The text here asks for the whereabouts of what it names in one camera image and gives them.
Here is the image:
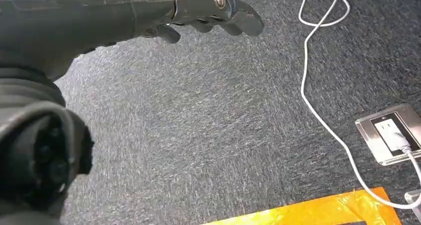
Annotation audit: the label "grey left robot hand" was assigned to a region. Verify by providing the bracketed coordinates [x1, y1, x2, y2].
[0, 0, 265, 225]

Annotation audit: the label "yellow floor tape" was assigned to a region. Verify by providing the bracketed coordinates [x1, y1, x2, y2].
[201, 187, 403, 225]

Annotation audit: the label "silver floor socket plate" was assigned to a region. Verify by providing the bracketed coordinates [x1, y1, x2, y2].
[354, 103, 421, 167]

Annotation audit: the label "white power plug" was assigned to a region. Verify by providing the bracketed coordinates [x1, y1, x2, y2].
[374, 118, 413, 153]

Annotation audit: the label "clear plastic piece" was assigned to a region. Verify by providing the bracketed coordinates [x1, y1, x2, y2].
[404, 189, 421, 222]

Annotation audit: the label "white power cable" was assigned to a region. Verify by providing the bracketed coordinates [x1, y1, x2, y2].
[298, 0, 421, 211]

